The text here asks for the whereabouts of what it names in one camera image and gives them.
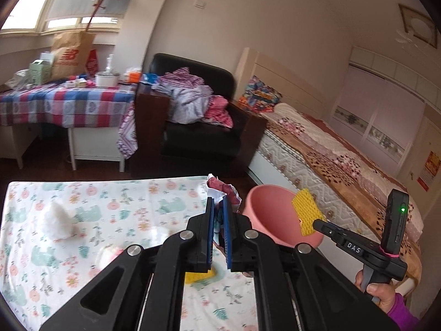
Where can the pink dotted garment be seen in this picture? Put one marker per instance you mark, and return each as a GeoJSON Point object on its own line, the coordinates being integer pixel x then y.
{"type": "Point", "coordinates": [218, 112]}

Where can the red paper bag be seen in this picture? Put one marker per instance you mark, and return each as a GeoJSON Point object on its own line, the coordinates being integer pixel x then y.
{"type": "Point", "coordinates": [92, 62]}

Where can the orange tissue box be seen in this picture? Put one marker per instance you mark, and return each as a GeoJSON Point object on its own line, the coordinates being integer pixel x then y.
{"type": "Point", "coordinates": [133, 76]}

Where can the white figurine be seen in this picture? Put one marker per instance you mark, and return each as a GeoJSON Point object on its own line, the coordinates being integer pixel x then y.
{"type": "Point", "coordinates": [110, 64]}

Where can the yellow foam net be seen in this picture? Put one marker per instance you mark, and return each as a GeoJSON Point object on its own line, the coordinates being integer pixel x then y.
{"type": "Point", "coordinates": [306, 210]}
{"type": "Point", "coordinates": [199, 277]}

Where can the black leather armchair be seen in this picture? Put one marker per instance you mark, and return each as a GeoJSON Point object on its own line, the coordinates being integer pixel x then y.
{"type": "Point", "coordinates": [193, 144]}

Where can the square ceiling light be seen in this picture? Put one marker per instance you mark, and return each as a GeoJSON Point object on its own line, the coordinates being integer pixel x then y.
{"type": "Point", "coordinates": [417, 27]}

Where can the checked heart tablecloth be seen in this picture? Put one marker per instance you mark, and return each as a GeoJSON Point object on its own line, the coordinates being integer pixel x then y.
{"type": "Point", "coordinates": [69, 103]}

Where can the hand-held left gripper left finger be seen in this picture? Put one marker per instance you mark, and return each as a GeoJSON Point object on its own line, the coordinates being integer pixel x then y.
{"type": "Point", "coordinates": [209, 234]}

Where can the grey garment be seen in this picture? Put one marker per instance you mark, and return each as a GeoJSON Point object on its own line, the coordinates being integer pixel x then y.
{"type": "Point", "coordinates": [189, 105]}

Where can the purple plaid shirt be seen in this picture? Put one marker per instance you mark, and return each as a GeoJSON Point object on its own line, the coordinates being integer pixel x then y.
{"type": "Point", "coordinates": [179, 77]}

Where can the blue plastic bag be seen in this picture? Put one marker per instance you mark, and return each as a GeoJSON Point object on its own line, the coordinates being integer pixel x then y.
{"type": "Point", "coordinates": [150, 77]}

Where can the floral print tablecloth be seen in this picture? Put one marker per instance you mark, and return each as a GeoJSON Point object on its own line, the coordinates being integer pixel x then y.
{"type": "Point", "coordinates": [137, 207]}

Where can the small white box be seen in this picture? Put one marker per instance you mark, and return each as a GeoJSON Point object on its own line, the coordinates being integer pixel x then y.
{"type": "Point", "coordinates": [75, 83]}

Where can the person's right forearm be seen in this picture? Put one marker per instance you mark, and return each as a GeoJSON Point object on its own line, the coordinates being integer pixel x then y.
{"type": "Point", "coordinates": [403, 313]}

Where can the bay window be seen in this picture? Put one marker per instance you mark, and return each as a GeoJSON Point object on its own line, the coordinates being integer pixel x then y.
{"type": "Point", "coordinates": [24, 10]}

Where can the person's right hand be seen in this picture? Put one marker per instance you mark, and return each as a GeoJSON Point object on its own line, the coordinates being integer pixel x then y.
{"type": "Point", "coordinates": [382, 293]}

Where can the cream bed headboard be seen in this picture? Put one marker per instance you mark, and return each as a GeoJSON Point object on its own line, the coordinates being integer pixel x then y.
{"type": "Point", "coordinates": [303, 86]}

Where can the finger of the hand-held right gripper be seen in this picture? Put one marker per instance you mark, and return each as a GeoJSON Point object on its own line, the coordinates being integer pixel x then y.
{"type": "Point", "coordinates": [329, 231]}

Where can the white side table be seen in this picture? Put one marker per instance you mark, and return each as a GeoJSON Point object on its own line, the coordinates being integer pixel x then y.
{"type": "Point", "coordinates": [96, 144]}

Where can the green cardboard box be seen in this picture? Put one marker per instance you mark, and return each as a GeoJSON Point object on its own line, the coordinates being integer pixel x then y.
{"type": "Point", "coordinates": [41, 72]}

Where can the bed with quilted mattress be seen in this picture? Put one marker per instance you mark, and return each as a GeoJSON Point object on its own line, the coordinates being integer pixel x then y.
{"type": "Point", "coordinates": [296, 165]}

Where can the comic print pillow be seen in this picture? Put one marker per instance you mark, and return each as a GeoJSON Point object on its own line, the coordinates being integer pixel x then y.
{"type": "Point", "coordinates": [260, 94]}

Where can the purple patterned cloth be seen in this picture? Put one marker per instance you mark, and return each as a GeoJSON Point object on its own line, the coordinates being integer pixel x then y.
{"type": "Point", "coordinates": [125, 134]}

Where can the white wall switch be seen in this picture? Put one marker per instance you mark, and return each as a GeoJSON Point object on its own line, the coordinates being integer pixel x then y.
{"type": "Point", "coordinates": [200, 3]}

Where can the pink plastic bucket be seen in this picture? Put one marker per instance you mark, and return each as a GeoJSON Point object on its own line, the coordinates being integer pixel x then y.
{"type": "Point", "coordinates": [272, 213]}

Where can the brown floral blanket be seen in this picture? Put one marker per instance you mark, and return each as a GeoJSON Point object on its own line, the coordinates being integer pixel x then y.
{"type": "Point", "coordinates": [344, 158]}

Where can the white bowl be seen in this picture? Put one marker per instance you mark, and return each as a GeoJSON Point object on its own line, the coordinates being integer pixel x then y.
{"type": "Point", "coordinates": [106, 80]}

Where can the white plastic bag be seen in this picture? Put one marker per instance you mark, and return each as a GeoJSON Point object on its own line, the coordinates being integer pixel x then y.
{"type": "Point", "coordinates": [57, 222]}

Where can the clear plastic bag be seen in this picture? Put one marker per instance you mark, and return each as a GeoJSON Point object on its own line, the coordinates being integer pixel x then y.
{"type": "Point", "coordinates": [17, 81]}

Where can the brown paper bag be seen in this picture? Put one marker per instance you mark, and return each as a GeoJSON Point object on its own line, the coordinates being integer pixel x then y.
{"type": "Point", "coordinates": [72, 58]}

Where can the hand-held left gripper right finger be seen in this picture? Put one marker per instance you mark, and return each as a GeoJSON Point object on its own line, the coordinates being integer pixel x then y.
{"type": "Point", "coordinates": [228, 234]}

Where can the floral paper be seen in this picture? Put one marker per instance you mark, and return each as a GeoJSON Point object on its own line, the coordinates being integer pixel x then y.
{"type": "Point", "coordinates": [224, 188]}

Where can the red door poster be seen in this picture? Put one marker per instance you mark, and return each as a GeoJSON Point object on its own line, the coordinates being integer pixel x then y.
{"type": "Point", "coordinates": [430, 169]}

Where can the pink coat rack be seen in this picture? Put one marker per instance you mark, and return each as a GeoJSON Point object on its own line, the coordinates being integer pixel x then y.
{"type": "Point", "coordinates": [91, 20]}

